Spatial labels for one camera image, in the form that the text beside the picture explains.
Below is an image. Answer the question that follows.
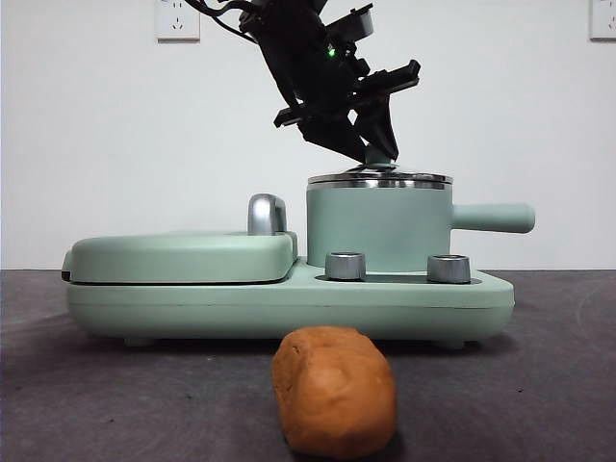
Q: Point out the mint green griddle cover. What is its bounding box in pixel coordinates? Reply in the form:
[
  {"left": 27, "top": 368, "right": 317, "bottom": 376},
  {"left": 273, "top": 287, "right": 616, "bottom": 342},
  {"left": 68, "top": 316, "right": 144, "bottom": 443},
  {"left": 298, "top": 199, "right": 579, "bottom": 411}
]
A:
[{"left": 61, "top": 230, "right": 299, "bottom": 286}]

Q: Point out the white wall socket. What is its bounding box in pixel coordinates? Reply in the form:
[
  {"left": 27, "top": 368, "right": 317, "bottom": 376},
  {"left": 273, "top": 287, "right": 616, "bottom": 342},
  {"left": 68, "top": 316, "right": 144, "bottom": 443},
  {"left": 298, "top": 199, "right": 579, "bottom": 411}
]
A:
[
  {"left": 588, "top": 0, "right": 616, "bottom": 41},
  {"left": 155, "top": 0, "right": 201, "bottom": 43}
]

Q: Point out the mint green pot with handle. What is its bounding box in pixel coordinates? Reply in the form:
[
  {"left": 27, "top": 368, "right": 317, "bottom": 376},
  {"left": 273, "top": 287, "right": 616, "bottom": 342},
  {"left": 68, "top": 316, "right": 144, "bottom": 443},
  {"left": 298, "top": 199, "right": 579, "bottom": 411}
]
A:
[{"left": 305, "top": 180, "right": 536, "bottom": 271}]

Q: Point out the brown potato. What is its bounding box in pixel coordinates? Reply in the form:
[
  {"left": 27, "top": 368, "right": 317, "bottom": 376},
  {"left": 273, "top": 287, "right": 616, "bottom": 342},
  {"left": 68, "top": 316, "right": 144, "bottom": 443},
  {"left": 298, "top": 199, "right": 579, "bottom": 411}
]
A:
[{"left": 271, "top": 325, "right": 398, "bottom": 458}]

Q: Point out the glass lid with green knob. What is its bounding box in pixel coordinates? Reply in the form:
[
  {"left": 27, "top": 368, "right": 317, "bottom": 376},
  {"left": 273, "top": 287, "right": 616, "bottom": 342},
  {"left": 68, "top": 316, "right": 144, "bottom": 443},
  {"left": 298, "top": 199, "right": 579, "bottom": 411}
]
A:
[{"left": 306, "top": 146, "right": 452, "bottom": 187}]

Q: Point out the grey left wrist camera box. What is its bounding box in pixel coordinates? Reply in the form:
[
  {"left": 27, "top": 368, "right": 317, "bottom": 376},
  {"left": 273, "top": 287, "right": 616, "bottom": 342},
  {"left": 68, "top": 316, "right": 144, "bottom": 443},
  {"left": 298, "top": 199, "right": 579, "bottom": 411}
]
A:
[{"left": 326, "top": 3, "right": 375, "bottom": 47}]

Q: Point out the chrome griddle cover handle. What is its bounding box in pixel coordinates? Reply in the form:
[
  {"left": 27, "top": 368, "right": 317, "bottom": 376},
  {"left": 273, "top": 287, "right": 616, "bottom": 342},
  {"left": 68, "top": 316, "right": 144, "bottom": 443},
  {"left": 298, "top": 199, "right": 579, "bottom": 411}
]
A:
[{"left": 246, "top": 192, "right": 289, "bottom": 237}]

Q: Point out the mint green breakfast maker base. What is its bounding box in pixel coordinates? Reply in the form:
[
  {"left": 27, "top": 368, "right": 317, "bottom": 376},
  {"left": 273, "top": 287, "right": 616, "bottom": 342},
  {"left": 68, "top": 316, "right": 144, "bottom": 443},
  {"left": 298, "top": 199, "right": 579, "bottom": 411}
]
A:
[{"left": 64, "top": 256, "right": 515, "bottom": 349}]

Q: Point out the silver control knob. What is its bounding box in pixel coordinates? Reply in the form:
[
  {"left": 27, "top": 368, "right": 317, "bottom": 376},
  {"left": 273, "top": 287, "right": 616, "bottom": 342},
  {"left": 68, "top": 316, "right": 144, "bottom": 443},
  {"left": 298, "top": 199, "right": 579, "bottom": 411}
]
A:
[
  {"left": 324, "top": 250, "right": 368, "bottom": 281},
  {"left": 426, "top": 253, "right": 472, "bottom": 284}
]

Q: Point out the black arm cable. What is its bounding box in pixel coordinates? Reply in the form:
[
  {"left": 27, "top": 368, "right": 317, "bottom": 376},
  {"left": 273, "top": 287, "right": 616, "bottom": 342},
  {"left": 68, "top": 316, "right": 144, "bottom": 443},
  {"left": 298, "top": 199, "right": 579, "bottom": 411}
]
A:
[{"left": 184, "top": 0, "right": 256, "bottom": 38}]

